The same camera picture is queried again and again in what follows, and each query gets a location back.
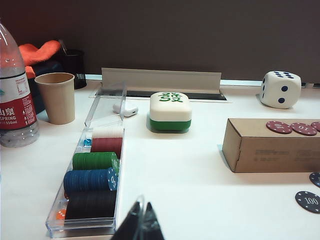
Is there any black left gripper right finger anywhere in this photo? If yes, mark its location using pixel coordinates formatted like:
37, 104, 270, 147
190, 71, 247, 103
144, 201, 166, 240

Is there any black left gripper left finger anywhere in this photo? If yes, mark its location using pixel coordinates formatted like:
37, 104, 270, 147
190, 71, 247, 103
113, 194, 146, 240

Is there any blue poker chip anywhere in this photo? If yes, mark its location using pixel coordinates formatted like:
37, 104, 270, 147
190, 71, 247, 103
308, 172, 320, 188

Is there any black chip stack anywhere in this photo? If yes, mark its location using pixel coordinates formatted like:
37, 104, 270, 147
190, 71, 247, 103
64, 190, 118, 221

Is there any clear plastic chip tray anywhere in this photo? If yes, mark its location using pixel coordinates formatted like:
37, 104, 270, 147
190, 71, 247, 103
45, 79, 128, 238

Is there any blue chip stack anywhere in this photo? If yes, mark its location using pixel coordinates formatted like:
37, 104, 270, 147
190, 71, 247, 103
63, 167, 118, 192

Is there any green chip stack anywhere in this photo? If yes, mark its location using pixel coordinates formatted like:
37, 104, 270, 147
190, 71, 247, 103
72, 151, 120, 171

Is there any white chip stack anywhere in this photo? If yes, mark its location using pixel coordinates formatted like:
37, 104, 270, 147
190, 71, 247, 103
91, 126, 125, 140

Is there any brown cardboard box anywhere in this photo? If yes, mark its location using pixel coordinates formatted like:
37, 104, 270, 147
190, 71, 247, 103
221, 118, 320, 174

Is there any black poker chip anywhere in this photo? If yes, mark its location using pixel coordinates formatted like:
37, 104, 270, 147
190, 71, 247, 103
294, 190, 320, 215

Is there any white earbuds case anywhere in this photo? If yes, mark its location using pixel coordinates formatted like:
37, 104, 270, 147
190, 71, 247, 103
112, 102, 139, 118

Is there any white and green case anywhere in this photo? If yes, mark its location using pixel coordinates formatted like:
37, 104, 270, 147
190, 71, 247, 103
146, 91, 193, 133

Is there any brown paper cup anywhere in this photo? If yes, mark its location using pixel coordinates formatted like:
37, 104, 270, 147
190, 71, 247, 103
34, 72, 76, 125

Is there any black mesh pen holder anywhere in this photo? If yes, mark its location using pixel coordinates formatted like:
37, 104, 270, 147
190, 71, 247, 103
53, 48, 87, 90

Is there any clear red-label water bottle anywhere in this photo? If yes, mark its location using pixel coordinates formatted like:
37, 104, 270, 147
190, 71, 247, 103
0, 16, 40, 149

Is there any clear plastic stick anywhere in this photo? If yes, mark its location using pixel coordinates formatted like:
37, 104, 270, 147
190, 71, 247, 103
57, 38, 70, 57

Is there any wide grey-brown desk partition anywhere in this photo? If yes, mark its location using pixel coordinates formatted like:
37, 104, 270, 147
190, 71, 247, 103
0, 0, 320, 83

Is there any orange cloth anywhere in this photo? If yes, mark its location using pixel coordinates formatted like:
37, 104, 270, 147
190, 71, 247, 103
18, 39, 62, 77

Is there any white cable slot flap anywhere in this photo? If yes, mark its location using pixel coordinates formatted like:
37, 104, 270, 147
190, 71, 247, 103
101, 67, 223, 93

